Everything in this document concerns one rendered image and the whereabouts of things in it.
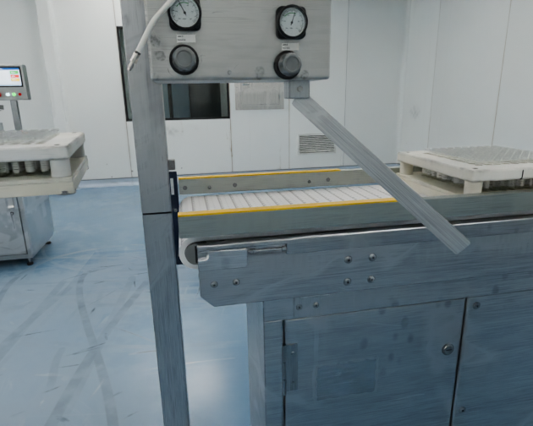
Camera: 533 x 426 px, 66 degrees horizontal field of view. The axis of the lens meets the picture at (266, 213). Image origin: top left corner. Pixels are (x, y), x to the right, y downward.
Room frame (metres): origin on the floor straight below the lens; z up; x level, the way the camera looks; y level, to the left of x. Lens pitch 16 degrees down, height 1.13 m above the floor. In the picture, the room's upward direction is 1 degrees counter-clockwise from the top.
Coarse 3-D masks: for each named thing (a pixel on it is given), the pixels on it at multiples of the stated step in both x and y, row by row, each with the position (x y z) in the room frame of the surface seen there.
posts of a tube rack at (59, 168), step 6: (78, 150) 0.79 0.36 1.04; (84, 150) 0.80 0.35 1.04; (72, 156) 0.79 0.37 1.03; (78, 156) 0.79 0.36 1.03; (54, 162) 0.59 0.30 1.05; (60, 162) 0.59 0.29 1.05; (66, 162) 0.59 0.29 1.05; (54, 168) 0.59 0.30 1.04; (60, 168) 0.59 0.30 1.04; (66, 168) 0.59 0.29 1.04; (54, 174) 0.59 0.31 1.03; (60, 174) 0.59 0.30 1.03; (66, 174) 0.59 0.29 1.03
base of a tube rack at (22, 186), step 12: (84, 156) 0.80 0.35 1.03; (72, 168) 0.66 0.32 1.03; (84, 168) 0.74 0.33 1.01; (0, 180) 0.57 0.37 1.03; (12, 180) 0.57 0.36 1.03; (24, 180) 0.57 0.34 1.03; (36, 180) 0.57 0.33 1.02; (48, 180) 0.58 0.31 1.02; (60, 180) 0.58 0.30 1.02; (72, 180) 0.59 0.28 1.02; (0, 192) 0.56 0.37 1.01; (12, 192) 0.56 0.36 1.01; (24, 192) 0.57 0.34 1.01; (36, 192) 0.57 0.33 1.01; (48, 192) 0.58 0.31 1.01; (60, 192) 0.58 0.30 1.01; (72, 192) 0.59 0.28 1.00
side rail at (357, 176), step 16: (256, 176) 0.83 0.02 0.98; (272, 176) 0.84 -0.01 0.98; (288, 176) 0.84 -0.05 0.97; (304, 176) 0.85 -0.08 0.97; (320, 176) 0.86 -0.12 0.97; (336, 176) 0.86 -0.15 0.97; (352, 176) 0.87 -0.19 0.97; (368, 176) 0.88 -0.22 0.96; (192, 192) 0.80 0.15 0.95; (208, 192) 0.81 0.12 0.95
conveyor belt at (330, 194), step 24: (264, 192) 0.83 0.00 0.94; (288, 192) 0.82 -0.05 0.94; (312, 192) 0.82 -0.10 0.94; (336, 192) 0.82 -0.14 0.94; (360, 192) 0.81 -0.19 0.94; (384, 192) 0.81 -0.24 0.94; (456, 216) 0.64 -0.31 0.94; (480, 216) 0.64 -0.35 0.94; (192, 240) 0.55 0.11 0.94; (216, 240) 0.65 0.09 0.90
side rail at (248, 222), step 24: (504, 192) 0.64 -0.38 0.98; (528, 192) 0.64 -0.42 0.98; (192, 216) 0.54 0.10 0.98; (216, 216) 0.54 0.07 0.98; (240, 216) 0.55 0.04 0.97; (264, 216) 0.56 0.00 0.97; (288, 216) 0.56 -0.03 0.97; (312, 216) 0.57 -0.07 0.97; (336, 216) 0.58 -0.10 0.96; (360, 216) 0.58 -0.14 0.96; (384, 216) 0.59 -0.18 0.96; (408, 216) 0.60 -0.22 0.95
